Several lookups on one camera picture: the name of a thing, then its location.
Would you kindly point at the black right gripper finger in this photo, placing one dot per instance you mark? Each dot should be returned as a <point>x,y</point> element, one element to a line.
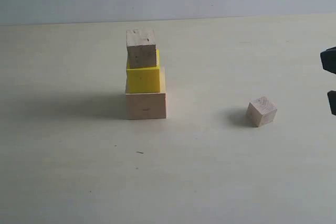
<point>328,60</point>
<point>332,101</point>

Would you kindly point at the medium wooden cube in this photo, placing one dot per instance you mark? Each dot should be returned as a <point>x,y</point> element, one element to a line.
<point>141,48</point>

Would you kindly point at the yellow cube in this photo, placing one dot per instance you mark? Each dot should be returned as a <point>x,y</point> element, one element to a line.
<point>144,80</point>

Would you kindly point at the large wooden cube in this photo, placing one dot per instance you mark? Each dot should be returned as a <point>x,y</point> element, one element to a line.
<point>142,106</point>

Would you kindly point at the small wooden cube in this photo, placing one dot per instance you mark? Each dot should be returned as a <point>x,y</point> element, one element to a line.
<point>261,111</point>

